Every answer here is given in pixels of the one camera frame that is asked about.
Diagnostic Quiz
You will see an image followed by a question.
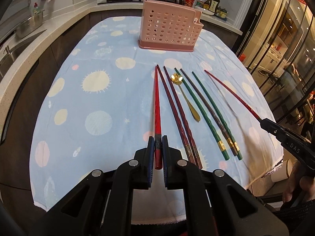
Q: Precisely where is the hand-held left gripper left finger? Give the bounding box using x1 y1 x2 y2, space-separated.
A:
30 136 155 236

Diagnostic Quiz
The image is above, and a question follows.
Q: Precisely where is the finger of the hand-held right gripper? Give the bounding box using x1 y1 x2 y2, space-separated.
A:
260 118 311 145

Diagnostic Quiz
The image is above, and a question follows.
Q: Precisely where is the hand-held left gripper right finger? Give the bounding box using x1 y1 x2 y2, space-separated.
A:
161 136 288 236

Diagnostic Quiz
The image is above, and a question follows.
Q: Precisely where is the red chopstick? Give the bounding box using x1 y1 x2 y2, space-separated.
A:
204 69 263 124
153 65 163 170

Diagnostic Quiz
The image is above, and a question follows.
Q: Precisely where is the maroon chopstick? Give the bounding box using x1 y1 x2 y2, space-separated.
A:
163 66 203 170
157 65 197 165

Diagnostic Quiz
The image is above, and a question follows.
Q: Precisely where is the gold spoon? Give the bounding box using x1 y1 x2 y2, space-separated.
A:
171 73 201 122

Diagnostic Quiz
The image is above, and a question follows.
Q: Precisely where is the green chopstick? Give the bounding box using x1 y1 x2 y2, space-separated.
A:
192 71 243 160
174 67 230 159

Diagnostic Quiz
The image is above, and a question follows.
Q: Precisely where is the pink utensil basket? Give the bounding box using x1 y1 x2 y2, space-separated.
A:
138 0 203 53

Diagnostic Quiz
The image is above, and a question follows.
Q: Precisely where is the person's right hand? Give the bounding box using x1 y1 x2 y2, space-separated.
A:
283 162 315 203

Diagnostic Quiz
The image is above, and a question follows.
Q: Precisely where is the white paper cup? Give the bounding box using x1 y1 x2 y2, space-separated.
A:
271 159 295 184

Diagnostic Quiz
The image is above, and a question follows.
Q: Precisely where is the blue printed tablecloth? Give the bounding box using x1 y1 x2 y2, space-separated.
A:
30 16 284 224

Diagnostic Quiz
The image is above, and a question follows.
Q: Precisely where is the glass sliding door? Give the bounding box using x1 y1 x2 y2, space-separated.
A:
233 0 315 153

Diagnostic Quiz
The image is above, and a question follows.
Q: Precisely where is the white plate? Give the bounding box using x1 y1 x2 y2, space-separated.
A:
194 5 216 16

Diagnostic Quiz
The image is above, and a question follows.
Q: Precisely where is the steel sink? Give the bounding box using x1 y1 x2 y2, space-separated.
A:
0 28 47 65

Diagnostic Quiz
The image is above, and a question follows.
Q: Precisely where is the steel pot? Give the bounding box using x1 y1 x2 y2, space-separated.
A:
15 10 46 39

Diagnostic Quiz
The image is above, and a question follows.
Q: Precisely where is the black woven strap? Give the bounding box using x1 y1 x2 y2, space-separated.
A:
256 194 315 227

